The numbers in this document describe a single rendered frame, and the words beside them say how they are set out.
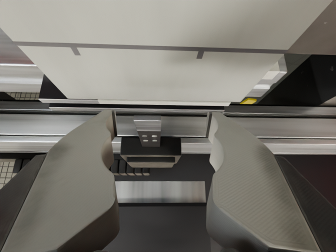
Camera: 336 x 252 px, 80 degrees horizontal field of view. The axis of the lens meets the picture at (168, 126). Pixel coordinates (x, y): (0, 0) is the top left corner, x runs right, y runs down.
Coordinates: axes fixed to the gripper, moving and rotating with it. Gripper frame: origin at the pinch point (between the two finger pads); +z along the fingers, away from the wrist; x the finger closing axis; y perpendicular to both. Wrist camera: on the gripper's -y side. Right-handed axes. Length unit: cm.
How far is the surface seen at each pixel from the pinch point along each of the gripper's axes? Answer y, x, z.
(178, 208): 10.4, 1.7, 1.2
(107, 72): -0.6, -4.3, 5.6
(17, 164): 34, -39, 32
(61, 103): 4.6, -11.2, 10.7
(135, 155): 19.9, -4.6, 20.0
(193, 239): 12.1, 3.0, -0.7
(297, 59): 32, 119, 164
